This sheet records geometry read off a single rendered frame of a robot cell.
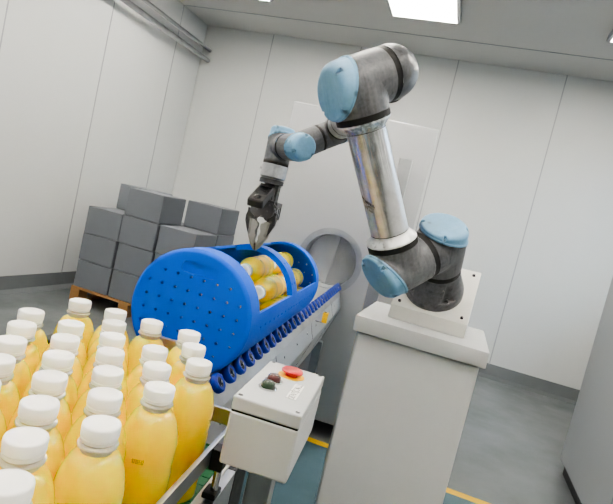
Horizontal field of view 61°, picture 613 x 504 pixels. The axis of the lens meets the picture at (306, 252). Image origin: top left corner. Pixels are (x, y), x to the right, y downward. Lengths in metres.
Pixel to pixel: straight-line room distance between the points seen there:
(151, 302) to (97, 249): 4.07
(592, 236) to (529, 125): 1.37
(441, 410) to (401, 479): 0.20
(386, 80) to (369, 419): 0.79
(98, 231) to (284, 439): 4.63
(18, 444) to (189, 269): 0.69
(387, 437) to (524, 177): 5.11
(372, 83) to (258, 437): 0.69
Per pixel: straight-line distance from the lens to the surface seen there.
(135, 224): 5.02
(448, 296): 1.36
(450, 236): 1.23
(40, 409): 0.62
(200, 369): 0.80
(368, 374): 1.32
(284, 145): 1.43
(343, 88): 1.04
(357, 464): 1.40
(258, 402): 0.75
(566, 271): 6.26
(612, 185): 6.38
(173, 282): 1.18
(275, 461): 0.77
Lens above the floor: 1.37
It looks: 5 degrees down
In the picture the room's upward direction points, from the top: 13 degrees clockwise
